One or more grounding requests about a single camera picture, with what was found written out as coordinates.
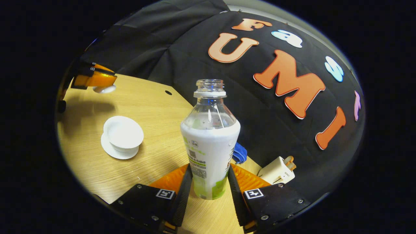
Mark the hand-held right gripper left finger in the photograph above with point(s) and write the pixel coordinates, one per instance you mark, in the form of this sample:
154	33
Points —
182	195

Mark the clear water bottle white label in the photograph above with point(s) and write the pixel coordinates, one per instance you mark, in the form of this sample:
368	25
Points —
209	152

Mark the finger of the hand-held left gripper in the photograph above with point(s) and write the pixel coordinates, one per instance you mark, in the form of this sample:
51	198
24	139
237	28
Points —
97	79
102	69

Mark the black backdrop cloth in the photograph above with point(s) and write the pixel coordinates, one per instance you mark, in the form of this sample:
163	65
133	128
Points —
260	123

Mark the toasted bread slice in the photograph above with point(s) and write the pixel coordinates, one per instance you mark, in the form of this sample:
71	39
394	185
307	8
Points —
289	159
292	166

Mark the blue towel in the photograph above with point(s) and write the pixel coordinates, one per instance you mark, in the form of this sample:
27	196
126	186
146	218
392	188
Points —
240	153

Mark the white toaster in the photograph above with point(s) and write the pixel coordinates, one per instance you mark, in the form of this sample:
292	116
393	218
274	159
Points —
276	172

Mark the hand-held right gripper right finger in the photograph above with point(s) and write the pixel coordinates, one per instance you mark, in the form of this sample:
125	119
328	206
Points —
236	198

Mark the white teacup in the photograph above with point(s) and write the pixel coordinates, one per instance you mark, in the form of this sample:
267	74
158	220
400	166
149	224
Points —
125	133

